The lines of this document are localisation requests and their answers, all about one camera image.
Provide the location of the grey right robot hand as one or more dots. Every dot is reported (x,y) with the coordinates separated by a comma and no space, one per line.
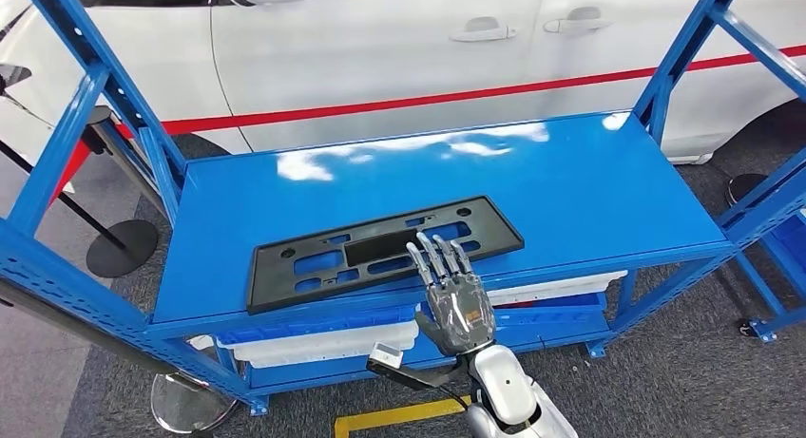
(460,315)

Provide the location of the black plastic licence plate frame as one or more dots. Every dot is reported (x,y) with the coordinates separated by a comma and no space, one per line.
(271,284)

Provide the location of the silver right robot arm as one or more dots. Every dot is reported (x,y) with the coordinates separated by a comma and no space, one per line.
(504,378)

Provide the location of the blue steel shelf rack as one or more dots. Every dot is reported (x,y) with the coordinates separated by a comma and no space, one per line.
(535,190)

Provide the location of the blue wheeled shelf rack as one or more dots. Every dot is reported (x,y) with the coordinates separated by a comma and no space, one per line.
(759,284)

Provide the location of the red barrier belt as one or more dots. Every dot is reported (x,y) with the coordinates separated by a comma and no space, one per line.
(441,97)
(69,171)

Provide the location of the white car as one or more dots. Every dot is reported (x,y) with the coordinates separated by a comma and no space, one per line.
(378,57)

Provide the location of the stanchion with chrome base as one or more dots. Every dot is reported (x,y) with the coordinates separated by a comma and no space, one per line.
(189,403)

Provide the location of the black round stanchion base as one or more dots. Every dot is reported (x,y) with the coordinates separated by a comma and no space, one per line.
(743,186)

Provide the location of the thin pole black round base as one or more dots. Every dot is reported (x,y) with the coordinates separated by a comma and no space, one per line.
(123,249)

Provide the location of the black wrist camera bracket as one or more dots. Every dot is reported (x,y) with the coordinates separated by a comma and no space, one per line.
(415,378)

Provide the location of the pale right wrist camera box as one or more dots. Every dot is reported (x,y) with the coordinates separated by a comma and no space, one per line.
(385,354)

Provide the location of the black barrier stanchion post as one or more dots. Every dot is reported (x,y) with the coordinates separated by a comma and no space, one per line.
(94,123)

